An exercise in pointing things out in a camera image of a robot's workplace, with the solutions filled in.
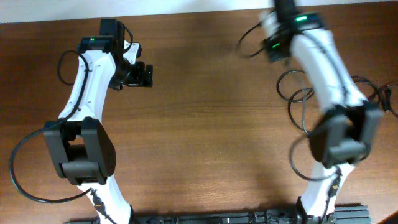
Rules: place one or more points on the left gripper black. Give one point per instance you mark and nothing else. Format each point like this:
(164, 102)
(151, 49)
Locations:
(140, 79)

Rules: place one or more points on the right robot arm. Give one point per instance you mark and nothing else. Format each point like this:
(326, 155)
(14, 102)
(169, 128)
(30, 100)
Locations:
(343, 137)

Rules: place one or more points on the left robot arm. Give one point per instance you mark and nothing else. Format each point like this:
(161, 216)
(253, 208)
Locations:
(79, 147)

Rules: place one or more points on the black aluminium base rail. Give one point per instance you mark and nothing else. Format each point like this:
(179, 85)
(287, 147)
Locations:
(358, 214)

